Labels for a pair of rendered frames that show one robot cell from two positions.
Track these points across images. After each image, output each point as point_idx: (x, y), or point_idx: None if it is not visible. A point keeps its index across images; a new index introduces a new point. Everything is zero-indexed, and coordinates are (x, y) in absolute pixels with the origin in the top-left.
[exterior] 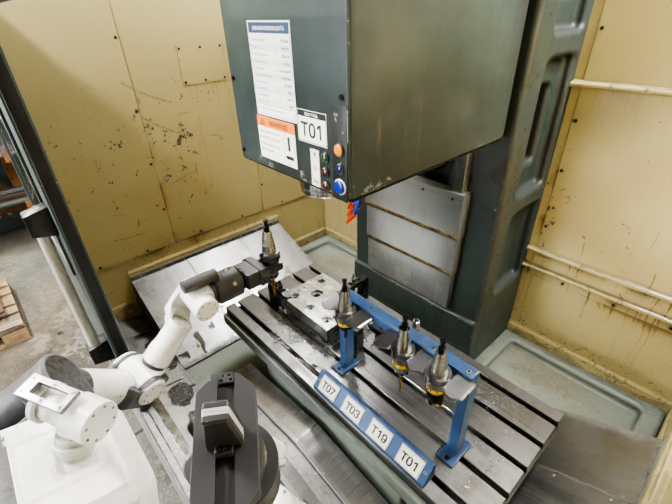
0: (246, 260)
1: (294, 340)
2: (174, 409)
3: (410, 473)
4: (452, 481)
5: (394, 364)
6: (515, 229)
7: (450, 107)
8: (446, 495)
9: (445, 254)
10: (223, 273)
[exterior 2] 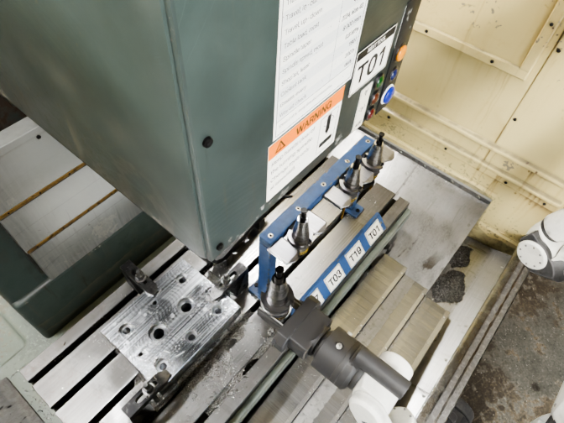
0: (291, 333)
1: (228, 365)
2: None
3: (379, 234)
4: (373, 210)
5: (354, 200)
6: None
7: None
8: (384, 215)
9: None
10: (347, 347)
